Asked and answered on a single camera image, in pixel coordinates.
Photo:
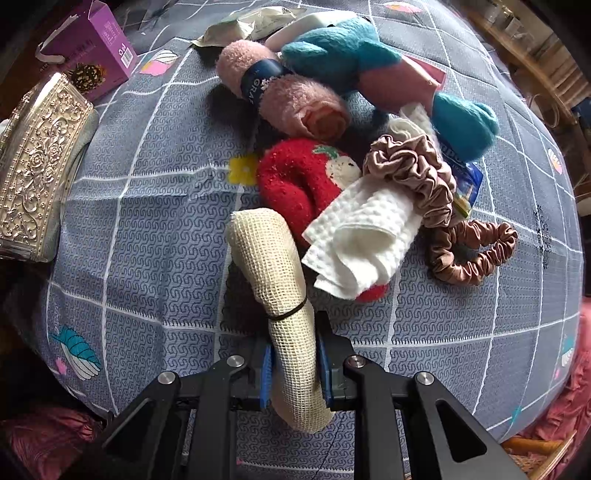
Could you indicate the white waffle cloth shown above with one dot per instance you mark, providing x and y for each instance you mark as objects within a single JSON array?
[{"x": 360, "y": 240}]

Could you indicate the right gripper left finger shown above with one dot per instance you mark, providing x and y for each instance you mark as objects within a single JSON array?
[{"x": 184, "y": 427}]

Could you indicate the red fuzzy sock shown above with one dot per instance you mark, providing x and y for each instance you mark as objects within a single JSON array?
[{"x": 300, "y": 177}]

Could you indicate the blue Tempo tissue pack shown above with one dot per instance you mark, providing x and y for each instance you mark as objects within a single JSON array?
[{"x": 468, "y": 178}]

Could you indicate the grey checked bed quilt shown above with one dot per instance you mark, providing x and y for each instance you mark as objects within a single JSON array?
[{"x": 143, "y": 281}]

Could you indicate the mauve satin scrunchie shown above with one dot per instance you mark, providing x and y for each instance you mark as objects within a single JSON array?
[{"x": 417, "y": 165}]

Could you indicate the purple cardboard box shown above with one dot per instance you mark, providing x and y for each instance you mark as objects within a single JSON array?
[{"x": 90, "y": 47}]

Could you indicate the beige mesh cloth roll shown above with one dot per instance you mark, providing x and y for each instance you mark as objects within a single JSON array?
[{"x": 262, "y": 247}]

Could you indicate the ornate gold tissue box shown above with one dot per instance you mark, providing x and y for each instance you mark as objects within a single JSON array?
[{"x": 42, "y": 145}]

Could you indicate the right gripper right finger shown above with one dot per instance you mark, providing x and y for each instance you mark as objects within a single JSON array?
[{"x": 405, "y": 427}]

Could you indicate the beige wet wipes pack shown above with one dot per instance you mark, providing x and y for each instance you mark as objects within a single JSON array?
[{"x": 252, "y": 25}]

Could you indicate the pink blanket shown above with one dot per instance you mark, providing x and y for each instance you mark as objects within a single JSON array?
[{"x": 570, "y": 410}]

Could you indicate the brown satin scrunchie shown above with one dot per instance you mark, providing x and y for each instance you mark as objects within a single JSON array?
[{"x": 469, "y": 252}]

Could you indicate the blue pink plush toy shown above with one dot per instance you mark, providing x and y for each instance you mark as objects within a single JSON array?
[{"x": 349, "y": 56}]

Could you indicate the wooden desk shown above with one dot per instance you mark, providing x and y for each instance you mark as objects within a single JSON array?
[{"x": 540, "y": 65}]

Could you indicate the pink towel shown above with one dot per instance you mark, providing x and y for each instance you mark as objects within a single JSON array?
[{"x": 295, "y": 105}]

